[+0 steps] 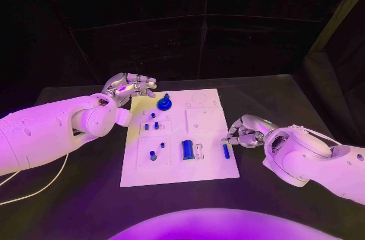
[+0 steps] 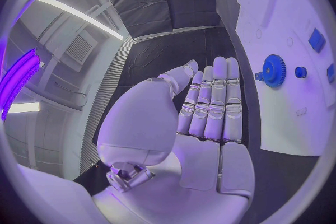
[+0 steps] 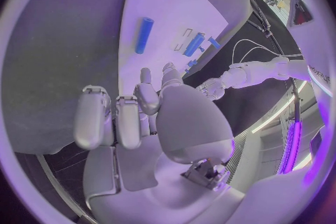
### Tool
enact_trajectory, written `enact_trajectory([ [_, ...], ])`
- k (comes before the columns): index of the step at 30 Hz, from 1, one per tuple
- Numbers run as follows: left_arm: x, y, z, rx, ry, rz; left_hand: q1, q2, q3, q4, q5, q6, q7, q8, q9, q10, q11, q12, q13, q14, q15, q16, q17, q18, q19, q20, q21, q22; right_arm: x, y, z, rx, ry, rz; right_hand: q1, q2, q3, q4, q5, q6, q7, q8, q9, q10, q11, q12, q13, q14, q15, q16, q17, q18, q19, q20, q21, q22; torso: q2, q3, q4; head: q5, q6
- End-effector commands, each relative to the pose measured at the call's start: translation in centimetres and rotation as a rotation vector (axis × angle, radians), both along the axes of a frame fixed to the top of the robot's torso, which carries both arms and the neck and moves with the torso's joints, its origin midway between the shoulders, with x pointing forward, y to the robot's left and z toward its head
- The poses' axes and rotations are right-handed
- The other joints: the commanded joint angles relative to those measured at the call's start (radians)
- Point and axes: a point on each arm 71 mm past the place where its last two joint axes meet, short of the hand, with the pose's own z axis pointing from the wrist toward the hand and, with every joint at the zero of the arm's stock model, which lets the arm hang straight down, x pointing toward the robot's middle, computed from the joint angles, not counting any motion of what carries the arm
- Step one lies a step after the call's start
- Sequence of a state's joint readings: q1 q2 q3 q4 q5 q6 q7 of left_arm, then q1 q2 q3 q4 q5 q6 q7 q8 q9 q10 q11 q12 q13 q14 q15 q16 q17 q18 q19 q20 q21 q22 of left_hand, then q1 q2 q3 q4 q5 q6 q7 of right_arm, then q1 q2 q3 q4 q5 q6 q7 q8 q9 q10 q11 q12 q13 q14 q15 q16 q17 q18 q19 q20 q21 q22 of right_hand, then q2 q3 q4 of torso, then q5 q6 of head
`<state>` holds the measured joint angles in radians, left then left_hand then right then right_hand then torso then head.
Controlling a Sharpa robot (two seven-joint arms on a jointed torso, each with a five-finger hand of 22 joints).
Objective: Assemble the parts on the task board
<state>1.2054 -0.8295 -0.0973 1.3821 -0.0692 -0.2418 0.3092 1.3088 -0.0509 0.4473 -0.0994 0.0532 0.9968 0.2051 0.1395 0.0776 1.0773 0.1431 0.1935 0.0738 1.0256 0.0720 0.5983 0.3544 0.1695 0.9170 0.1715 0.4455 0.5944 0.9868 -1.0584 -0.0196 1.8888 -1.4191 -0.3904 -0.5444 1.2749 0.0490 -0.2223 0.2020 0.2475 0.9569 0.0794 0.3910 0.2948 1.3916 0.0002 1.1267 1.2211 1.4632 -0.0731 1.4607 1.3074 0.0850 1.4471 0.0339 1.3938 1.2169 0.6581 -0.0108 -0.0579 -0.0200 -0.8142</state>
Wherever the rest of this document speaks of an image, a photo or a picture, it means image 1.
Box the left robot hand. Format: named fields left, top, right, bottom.
left=99, top=72, right=157, bottom=108

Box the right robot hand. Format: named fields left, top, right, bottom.
left=221, top=114, right=280, bottom=149

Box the blue gear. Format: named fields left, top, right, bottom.
left=156, top=93, right=173, bottom=111

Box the white task board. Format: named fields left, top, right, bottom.
left=120, top=88, right=241, bottom=188

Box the large blue cylinder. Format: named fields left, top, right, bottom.
left=180, top=139, right=196, bottom=161

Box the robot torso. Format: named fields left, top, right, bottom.
left=108, top=208, right=340, bottom=240

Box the white cable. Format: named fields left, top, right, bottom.
left=0, top=170, right=21, bottom=186
left=290, top=124, right=343, bottom=146
left=0, top=153, right=69, bottom=206

